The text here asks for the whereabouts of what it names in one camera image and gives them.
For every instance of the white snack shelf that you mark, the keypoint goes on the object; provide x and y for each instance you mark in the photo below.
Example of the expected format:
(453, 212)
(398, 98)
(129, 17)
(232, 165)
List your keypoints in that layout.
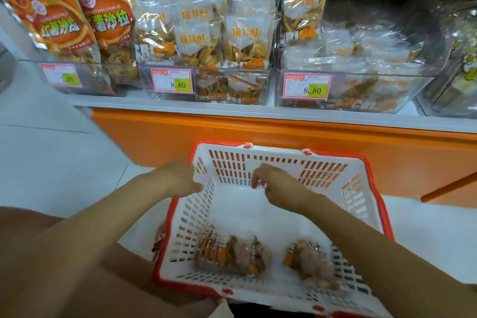
(223, 110)

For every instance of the person's right hand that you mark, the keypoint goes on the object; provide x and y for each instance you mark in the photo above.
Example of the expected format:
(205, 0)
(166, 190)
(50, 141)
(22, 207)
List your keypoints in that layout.
(283, 189)

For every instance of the orange shelf base panel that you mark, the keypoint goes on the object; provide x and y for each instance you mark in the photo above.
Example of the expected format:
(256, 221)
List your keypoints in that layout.
(335, 150)

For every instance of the person's left forearm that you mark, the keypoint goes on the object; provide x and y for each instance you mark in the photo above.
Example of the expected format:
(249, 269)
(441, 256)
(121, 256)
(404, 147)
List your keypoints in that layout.
(82, 247)

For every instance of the white red-rimmed shopping basket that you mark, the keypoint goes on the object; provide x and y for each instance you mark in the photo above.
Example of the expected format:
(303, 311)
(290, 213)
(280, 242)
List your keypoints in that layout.
(246, 161)

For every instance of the pile of small brown snacks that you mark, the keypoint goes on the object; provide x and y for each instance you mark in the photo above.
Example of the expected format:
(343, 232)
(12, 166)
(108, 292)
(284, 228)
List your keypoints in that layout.
(231, 254)

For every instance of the person's white clothing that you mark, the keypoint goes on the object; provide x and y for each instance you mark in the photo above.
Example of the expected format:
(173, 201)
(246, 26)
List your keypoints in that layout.
(221, 309)

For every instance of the person's left hand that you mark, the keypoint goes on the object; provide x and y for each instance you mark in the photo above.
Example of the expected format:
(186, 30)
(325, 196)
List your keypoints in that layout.
(175, 178)

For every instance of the yellow hamster snack packets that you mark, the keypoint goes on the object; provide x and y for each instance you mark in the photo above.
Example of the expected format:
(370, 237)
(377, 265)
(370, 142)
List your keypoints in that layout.
(466, 53)

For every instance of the black clothing item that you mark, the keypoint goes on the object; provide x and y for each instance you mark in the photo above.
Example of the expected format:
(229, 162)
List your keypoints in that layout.
(268, 312)

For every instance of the person's right forearm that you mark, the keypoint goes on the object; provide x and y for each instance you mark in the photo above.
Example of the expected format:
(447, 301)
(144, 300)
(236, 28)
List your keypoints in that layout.
(387, 269)

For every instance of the stack of orange packets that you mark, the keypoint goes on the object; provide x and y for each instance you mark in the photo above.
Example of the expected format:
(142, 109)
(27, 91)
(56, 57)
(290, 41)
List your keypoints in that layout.
(52, 20)

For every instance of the white yellow price tag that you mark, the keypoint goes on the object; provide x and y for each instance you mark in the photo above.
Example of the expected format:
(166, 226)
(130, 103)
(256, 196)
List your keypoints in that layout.
(172, 80)
(306, 86)
(60, 75)

